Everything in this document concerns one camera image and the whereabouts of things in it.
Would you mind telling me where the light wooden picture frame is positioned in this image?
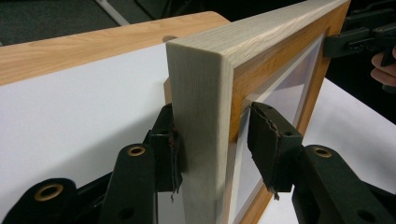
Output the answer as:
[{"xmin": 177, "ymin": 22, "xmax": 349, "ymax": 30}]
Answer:
[{"xmin": 164, "ymin": 0, "xmax": 352, "ymax": 224}]

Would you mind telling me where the white metal desk frame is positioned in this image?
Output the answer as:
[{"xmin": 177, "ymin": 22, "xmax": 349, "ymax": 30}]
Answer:
[{"xmin": 94, "ymin": 0, "xmax": 131, "ymax": 27}]

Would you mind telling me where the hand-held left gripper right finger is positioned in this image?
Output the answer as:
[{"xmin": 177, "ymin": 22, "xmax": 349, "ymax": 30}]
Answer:
[{"xmin": 247, "ymin": 101, "xmax": 304, "ymax": 200}]

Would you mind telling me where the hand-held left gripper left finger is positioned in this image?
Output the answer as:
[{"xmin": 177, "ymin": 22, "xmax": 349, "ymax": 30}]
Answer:
[{"xmin": 148, "ymin": 103, "xmax": 185, "ymax": 203}]

